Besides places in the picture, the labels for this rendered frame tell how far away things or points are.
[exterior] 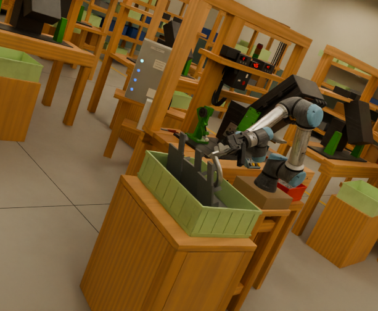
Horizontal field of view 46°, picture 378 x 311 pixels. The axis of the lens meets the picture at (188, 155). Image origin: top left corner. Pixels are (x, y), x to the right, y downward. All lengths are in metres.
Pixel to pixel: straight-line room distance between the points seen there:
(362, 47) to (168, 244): 11.41
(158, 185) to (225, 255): 0.52
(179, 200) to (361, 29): 11.38
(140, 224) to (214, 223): 0.39
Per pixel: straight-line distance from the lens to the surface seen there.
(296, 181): 2.76
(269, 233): 3.01
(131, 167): 3.43
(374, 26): 13.17
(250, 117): 3.50
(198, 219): 2.15
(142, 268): 2.32
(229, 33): 3.46
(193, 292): 2.36
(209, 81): 3.49
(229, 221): 2.29
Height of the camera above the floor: 1.74
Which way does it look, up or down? 16 degrees down
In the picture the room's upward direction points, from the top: 23 degrees clockwise
